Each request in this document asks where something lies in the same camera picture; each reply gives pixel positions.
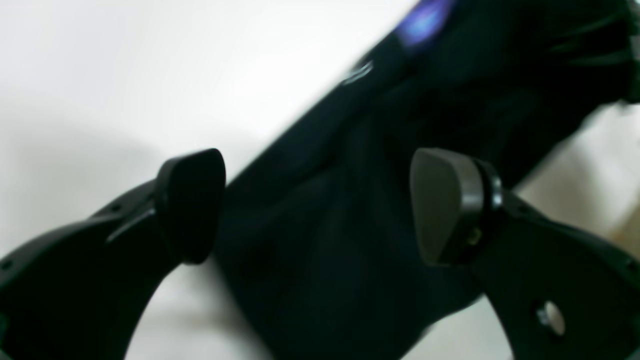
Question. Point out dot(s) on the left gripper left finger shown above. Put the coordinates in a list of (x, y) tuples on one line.
[(79, 291)]

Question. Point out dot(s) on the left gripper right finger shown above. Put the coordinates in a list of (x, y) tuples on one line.
[(559, 292)]

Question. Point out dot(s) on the black t-shirt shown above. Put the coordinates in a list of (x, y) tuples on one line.
[(317, 241)]

